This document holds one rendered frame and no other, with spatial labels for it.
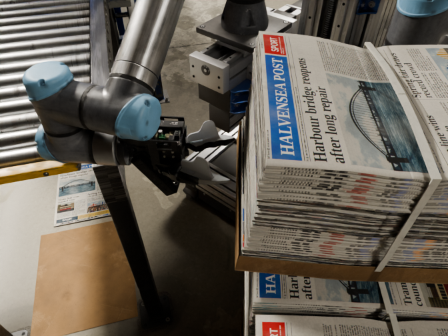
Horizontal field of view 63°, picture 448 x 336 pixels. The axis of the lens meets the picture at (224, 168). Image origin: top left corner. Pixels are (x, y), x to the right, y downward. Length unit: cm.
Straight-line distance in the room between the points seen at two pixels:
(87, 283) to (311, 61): 127
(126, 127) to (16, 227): 134
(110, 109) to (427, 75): 46
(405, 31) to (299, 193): 64
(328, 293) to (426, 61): 36
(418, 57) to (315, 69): 17
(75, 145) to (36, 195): 126
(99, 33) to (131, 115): 76
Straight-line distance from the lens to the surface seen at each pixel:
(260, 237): 47
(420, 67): 60
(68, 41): 129
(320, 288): 57
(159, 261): 156
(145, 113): 56
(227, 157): 161
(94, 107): 60
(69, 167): 78
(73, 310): 154
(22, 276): 170
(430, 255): 57
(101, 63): 112
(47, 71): 65
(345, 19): 114
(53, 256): 170
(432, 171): 43
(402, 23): 97
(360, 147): 42
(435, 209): 47
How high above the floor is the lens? 133
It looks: 46 degrees down
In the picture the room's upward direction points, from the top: straight up
